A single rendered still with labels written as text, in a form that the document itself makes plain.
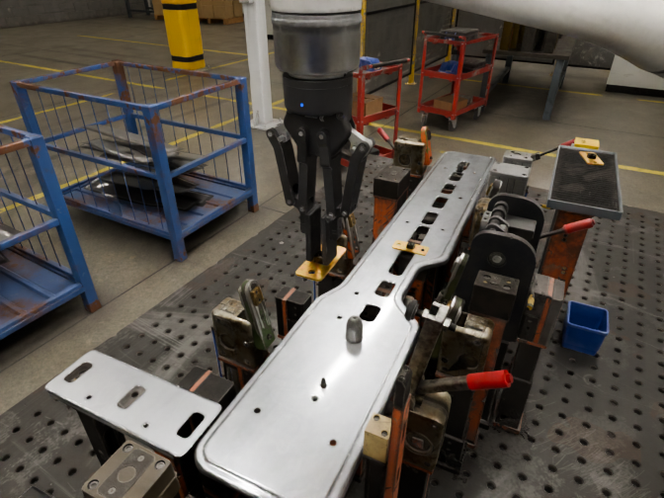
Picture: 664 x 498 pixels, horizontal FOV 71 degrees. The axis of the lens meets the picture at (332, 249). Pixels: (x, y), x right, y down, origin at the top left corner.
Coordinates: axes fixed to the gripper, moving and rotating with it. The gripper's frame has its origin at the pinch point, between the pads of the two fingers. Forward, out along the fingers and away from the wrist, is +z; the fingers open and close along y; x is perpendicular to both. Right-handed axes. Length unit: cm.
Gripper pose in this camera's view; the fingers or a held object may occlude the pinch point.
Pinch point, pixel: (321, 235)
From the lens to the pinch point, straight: 60.2
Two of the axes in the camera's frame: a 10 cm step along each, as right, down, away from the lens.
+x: -4.3, 4.8, -7.6
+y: -9.0, -2.3, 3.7
